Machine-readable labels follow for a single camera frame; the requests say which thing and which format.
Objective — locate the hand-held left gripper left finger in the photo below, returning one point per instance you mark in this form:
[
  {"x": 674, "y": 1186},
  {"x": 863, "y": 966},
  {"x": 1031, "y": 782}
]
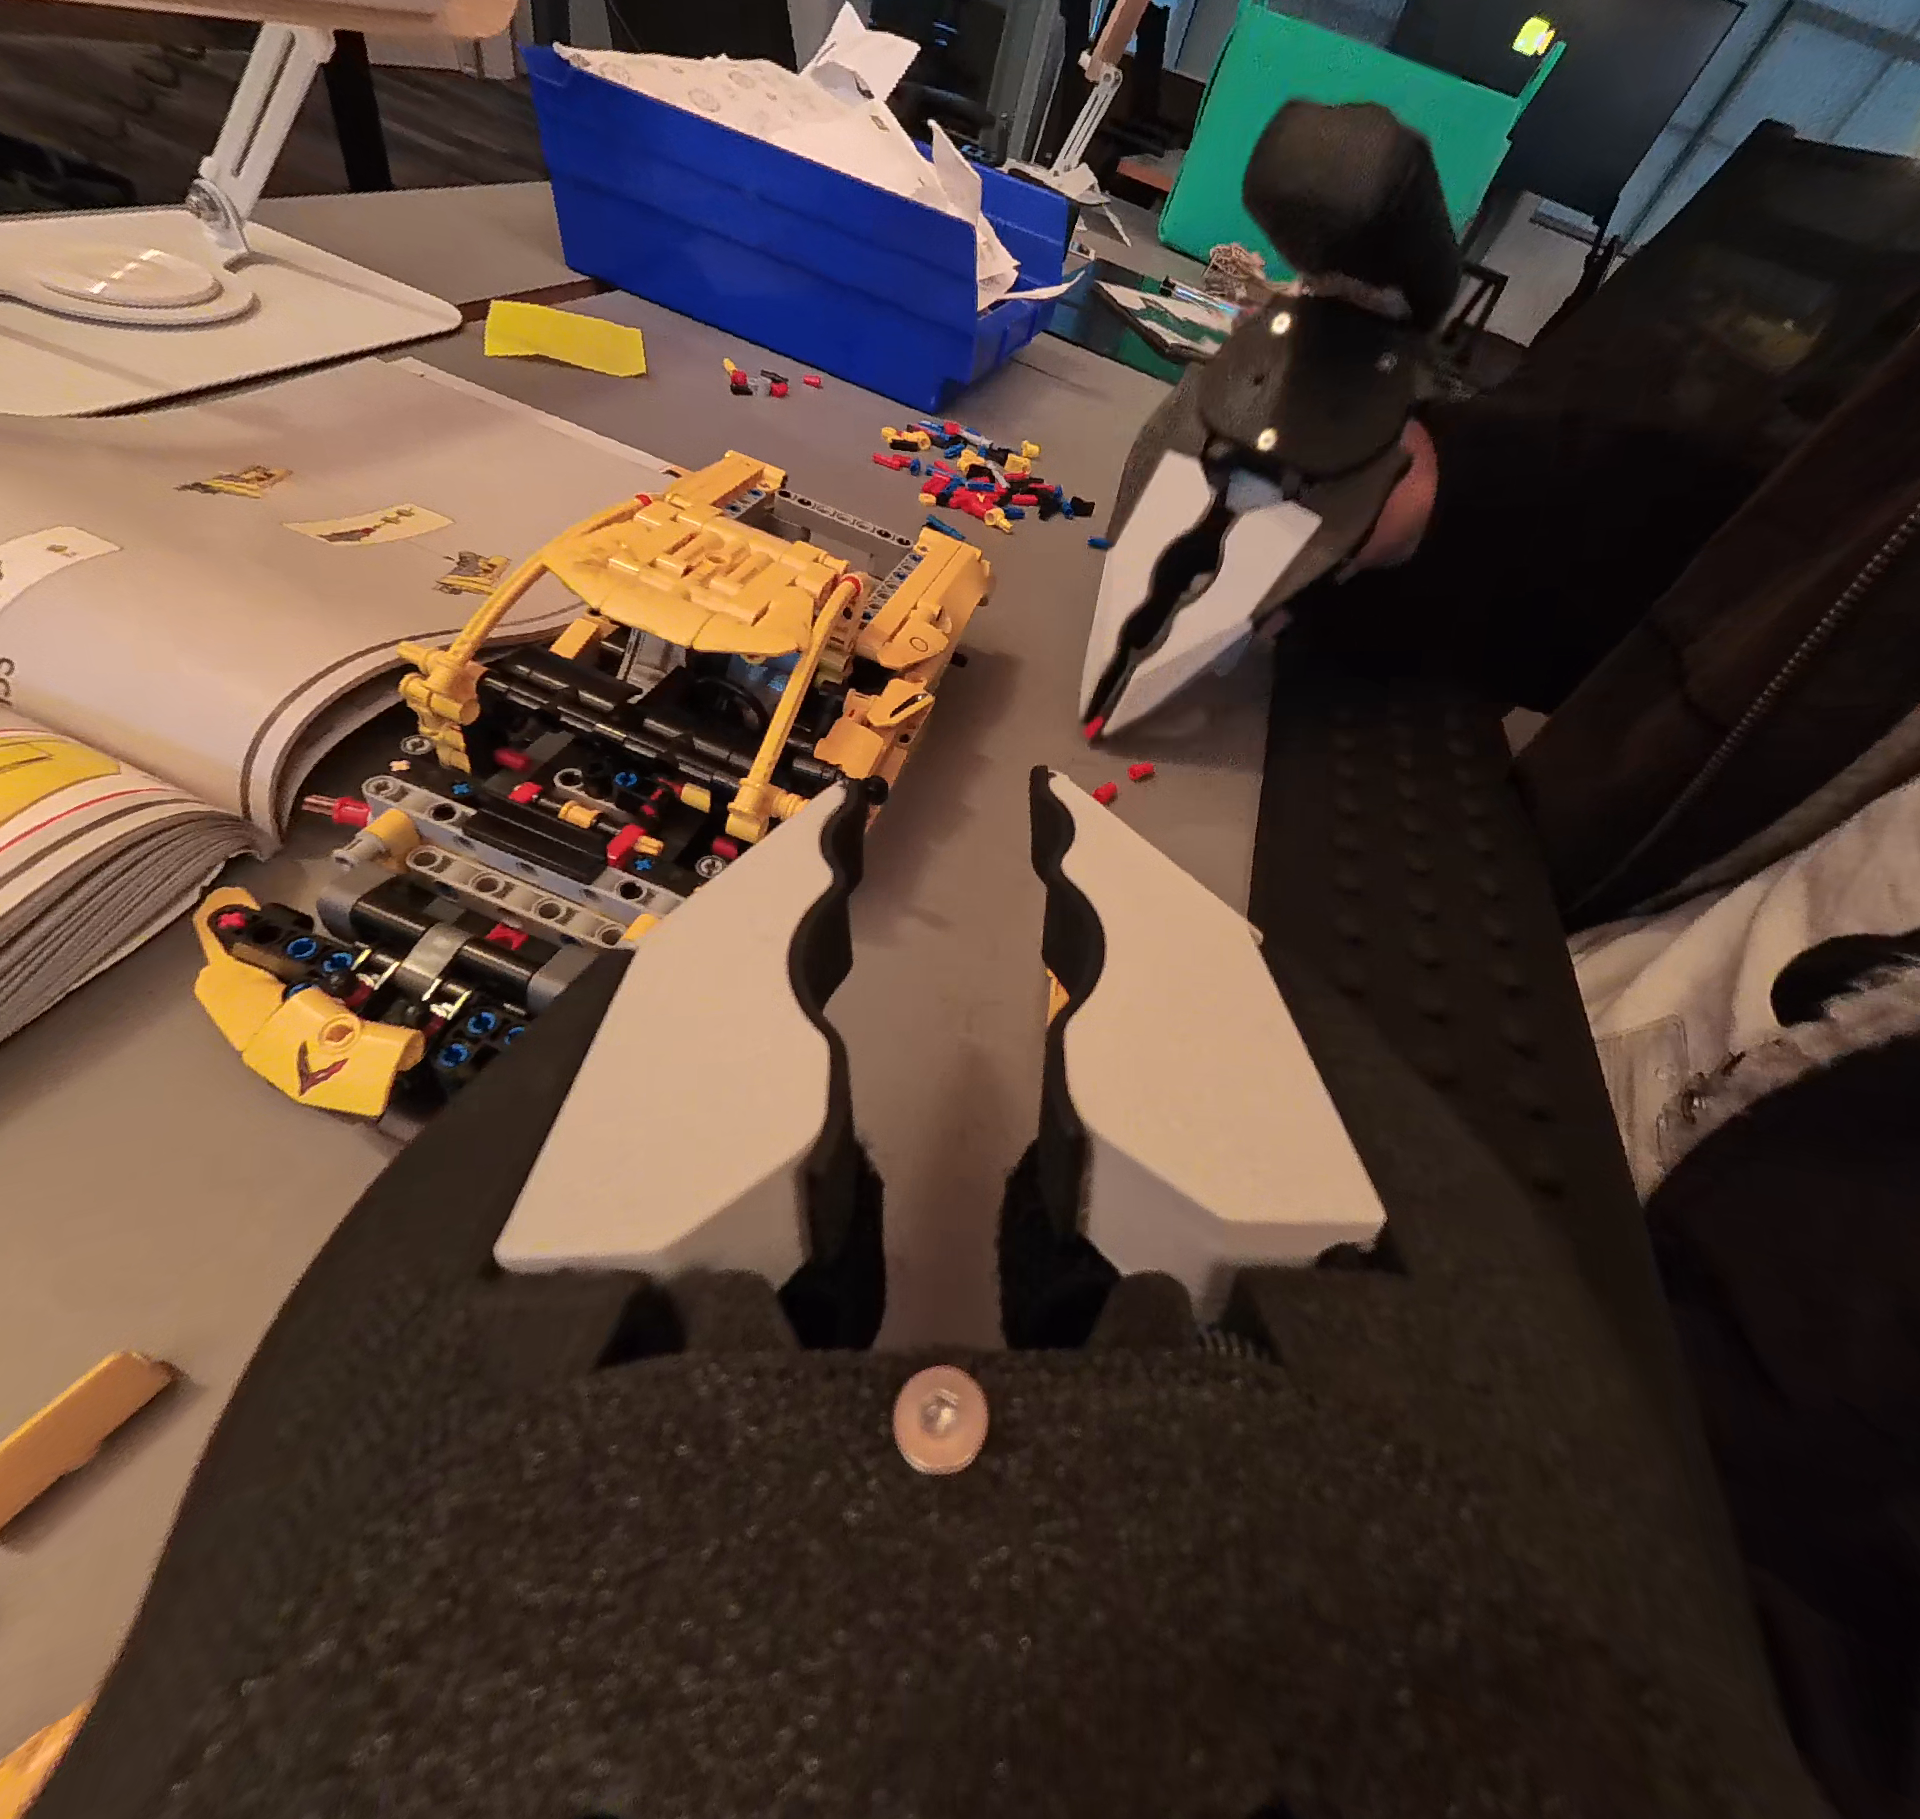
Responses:
[{"x": 677, "y": 1100}]

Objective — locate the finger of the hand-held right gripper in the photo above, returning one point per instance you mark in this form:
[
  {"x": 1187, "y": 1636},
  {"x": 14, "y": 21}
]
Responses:
[
  {"x": 1141, "y": 575},
  {"x": 1260, "y": 575}
]

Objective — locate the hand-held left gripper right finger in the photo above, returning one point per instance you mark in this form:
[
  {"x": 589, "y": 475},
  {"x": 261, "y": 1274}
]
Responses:
[{"x": 1216, "y": 1100}]

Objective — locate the yellow brick car model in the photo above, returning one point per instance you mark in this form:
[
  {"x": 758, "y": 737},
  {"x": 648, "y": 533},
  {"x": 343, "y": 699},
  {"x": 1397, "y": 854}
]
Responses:
[{"x": 721, "y": 605}]

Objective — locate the pile of yellow brick pieces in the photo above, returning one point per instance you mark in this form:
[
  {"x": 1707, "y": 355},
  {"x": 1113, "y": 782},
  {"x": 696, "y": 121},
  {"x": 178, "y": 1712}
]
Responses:
[{"x": 76, "y": 1430}]

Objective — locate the person's right forearm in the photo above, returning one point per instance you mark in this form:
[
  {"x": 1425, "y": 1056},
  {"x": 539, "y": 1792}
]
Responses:
[{"x": 1530, "y": 545}]

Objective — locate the desk lamp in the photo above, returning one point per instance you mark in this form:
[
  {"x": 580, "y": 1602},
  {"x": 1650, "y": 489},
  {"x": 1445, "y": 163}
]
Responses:
[{"x": 1111, "y": 35}]

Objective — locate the person's right hand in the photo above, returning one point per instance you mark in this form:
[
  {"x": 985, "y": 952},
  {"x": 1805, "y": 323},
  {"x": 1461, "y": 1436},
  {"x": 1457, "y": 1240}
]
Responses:
[{"x": 1405, "y": 501}]

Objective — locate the scattered coloured brick pieces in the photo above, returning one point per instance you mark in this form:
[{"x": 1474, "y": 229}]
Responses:
[{"x": 977, "y": 471}]

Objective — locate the dark green tray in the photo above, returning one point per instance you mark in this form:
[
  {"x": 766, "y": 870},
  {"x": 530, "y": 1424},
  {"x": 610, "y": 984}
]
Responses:
[{"x": 1141, "y": 315}]

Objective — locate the green corrugated box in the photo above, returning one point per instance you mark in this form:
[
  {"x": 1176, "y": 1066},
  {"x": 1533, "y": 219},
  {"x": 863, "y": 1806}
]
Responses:
[{"x": 1231, "y": 141}]

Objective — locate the black studded mat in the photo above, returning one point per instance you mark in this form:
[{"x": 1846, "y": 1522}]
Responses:
[{"x": 1440, "y": 980}]

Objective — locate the black monitor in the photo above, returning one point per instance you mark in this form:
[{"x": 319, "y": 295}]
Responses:
[{"x": 1590, "y": 35}]

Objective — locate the blue plastic bin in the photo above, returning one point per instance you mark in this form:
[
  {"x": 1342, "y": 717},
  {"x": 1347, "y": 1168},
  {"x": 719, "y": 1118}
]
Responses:
[{"x": 751, "y": 245}]

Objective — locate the white shirt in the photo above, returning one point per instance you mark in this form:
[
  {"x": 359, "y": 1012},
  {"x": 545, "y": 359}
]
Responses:
[{"x": 1740, "y": 950}]

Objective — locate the white crumpled paper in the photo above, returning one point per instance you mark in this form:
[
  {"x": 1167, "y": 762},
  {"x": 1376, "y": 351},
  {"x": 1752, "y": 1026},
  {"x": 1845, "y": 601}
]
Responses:
[{"x": 810, "y": 111}]

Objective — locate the black fleece-lined jacket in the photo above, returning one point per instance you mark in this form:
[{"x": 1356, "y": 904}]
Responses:
[{"x": 1800, "y": 800}]

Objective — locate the yellow paper sheet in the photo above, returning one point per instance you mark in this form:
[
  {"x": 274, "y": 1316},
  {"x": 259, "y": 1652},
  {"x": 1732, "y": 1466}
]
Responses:
[{"x": 564, "y": 341}]

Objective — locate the open instruction booklet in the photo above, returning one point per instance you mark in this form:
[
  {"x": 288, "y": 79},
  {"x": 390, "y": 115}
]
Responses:
[{"x": 240, "y": 591}]

